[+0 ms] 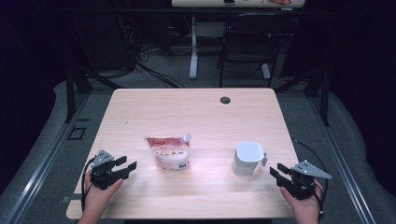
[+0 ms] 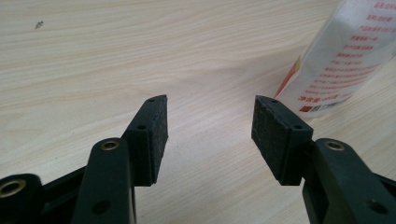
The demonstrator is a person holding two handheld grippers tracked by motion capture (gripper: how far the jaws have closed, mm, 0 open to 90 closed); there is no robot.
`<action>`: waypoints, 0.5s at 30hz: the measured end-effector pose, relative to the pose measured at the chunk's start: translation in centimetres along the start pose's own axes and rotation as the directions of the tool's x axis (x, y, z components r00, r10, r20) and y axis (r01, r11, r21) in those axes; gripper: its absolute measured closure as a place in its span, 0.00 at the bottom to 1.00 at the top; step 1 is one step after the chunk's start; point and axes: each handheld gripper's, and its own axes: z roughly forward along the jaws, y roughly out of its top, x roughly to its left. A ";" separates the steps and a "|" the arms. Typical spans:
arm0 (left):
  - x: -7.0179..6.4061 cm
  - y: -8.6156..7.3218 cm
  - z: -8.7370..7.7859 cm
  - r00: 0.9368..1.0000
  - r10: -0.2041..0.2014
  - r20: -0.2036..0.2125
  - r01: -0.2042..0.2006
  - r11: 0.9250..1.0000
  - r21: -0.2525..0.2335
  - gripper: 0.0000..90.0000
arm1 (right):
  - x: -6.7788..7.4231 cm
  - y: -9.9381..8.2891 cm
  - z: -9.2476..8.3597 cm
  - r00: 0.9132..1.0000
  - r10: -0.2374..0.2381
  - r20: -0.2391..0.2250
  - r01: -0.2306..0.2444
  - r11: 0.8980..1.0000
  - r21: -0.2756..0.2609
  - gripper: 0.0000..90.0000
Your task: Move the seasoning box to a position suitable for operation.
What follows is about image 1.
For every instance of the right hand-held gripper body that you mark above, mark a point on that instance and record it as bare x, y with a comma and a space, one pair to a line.
300, 186

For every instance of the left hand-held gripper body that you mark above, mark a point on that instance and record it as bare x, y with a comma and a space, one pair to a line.
104, 175

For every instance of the white container with hinged lid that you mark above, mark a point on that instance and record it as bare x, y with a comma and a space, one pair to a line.
247, 158

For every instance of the red and white spouted pouch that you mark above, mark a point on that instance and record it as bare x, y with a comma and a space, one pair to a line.
171, 155

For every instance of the person's right hand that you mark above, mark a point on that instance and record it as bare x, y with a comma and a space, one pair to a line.
306, 210

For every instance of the person's left hand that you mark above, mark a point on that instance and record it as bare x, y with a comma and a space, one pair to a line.
96, 199

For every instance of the grey tape strip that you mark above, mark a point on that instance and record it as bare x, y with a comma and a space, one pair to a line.
67, 199

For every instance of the black metal stand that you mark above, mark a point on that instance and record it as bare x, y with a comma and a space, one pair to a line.
325, 99
70, 93

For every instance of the black folding chair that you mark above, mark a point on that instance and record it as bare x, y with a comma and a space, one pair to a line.
253, 40

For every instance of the white desk with metal legs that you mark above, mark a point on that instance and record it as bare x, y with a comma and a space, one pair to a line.
193, 46

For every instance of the orange object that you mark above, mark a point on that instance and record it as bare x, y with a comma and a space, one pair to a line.
280, 2

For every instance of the dark phone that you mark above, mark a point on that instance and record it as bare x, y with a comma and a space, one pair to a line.
229, 2

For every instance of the aluminium floor rail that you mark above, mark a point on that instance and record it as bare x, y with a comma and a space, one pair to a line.
46, 158
342, 165

